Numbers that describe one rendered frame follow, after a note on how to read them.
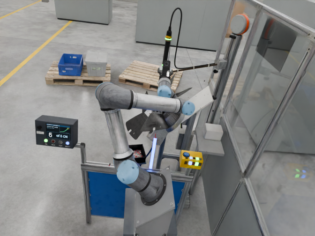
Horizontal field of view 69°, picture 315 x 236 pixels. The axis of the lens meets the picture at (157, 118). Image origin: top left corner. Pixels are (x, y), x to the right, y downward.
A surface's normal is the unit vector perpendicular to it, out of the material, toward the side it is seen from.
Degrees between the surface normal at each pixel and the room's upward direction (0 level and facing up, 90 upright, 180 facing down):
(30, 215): 0
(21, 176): 1
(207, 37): 90
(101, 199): 90
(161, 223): 90
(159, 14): 90
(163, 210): 48
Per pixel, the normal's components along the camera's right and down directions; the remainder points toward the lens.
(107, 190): -0.04, 0.57
